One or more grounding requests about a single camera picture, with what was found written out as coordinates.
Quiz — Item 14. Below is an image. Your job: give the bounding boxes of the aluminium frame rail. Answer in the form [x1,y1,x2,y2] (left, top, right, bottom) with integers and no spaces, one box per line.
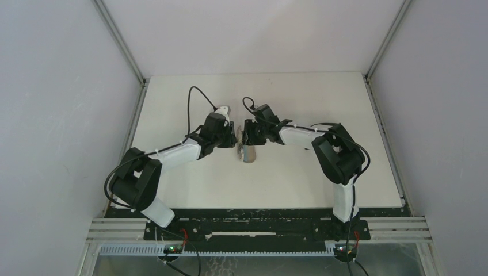
[363,1,433,244]
[91,0,148,218]

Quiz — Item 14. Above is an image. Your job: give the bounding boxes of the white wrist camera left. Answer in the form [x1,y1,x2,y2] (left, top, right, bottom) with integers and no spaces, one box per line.
[215,106,231,122]

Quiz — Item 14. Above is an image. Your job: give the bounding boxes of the black sunglasses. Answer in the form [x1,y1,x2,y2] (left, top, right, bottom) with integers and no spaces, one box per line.
[311,122,341,128]

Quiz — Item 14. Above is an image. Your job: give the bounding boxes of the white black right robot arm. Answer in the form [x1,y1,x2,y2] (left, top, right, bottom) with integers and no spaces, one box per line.
[242,104,371,224]

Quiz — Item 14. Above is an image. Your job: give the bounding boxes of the right aluminium frame rail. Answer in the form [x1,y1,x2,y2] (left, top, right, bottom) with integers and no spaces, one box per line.
[363,1,433,244]

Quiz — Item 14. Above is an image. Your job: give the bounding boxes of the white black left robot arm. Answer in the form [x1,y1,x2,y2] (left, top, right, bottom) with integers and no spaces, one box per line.
[105,106,237,228]

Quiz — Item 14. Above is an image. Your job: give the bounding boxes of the white slotted cable duct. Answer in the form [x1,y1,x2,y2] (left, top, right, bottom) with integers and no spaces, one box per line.
[98,243,340,256]

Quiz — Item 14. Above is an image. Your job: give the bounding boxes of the map print glasses case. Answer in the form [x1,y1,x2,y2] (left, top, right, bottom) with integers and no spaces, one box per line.
[236,126,257,163]

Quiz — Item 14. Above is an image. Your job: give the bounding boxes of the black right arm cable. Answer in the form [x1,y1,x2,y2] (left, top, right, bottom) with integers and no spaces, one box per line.
[242,96,371,199]

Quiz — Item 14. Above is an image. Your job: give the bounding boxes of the light blue cleaning cloth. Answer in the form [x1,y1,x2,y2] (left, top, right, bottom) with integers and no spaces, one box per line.
[243,145,256,163]

